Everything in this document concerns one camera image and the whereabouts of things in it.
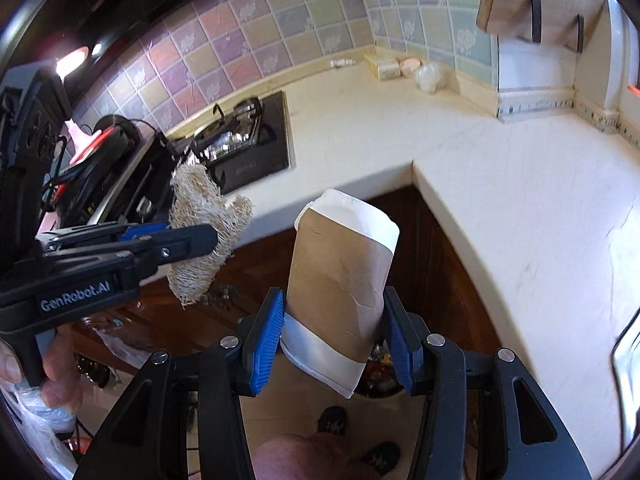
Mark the aluminium foil liner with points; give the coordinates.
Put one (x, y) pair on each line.
(230, 144)

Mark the pink desk lamp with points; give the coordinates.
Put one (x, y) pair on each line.
(72, 60)

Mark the eggshell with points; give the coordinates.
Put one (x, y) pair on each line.
(411, 64)

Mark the black range hood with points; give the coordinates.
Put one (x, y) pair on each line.
(125, 0)

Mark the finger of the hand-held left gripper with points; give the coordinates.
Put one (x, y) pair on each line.
(145, 231)
(195, 242)

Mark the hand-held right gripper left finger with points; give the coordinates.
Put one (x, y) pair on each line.
(265, 340)

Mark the flat yellow box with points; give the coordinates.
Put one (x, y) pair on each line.
(382, 66)

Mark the clear plastic bag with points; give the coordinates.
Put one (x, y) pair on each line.
(35, 435)
(125, 350)

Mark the black wall rack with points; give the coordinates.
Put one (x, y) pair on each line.
(536, 20)

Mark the round trash bin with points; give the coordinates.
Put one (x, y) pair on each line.
(380, 380)

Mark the steel sink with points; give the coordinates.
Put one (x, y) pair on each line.
(627, 375)

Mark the brown loofah sponge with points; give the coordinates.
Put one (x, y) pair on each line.
(195, 195)

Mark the black patterned slipper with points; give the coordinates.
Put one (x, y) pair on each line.
(377, 457)
(332, 420)

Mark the person's leg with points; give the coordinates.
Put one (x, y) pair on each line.
(305, 457)

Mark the brown sleeve paper cup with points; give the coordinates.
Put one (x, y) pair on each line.
(335, 270)

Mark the black gas stove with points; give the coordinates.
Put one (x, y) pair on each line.
(255, 160)

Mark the black pan support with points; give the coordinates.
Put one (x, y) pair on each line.
(220, 110)

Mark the person's left hand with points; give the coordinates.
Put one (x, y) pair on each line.
(62, 375)

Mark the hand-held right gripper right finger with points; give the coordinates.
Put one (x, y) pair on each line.
(397, 340)

